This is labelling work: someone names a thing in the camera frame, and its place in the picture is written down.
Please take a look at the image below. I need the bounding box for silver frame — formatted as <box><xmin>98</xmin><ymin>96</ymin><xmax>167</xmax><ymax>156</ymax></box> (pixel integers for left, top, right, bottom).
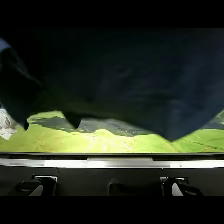
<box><xmin>0</xmin><ymin>152</ymin><xmax>224</xmax><ymax>197</ymax></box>

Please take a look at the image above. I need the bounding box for white garment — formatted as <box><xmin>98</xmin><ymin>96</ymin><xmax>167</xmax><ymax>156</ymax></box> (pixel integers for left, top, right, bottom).
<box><xmin>0</xmin><ymin>107</ymin><xmax>19</xmax><ymax>141</ymax></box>

